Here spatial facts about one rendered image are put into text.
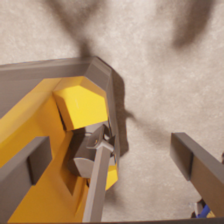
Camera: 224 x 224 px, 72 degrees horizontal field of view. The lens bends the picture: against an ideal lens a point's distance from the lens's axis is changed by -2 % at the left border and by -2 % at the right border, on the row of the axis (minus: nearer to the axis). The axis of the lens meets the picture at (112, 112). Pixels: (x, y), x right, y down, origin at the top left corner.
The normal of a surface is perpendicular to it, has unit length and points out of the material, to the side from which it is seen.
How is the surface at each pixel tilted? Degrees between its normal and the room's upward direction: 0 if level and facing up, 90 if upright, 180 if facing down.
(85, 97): 22
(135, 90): 0
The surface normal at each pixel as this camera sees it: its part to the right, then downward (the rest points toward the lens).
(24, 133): 0.92, 0.15
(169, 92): -0.10, 0.62
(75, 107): 0.28, 0.56
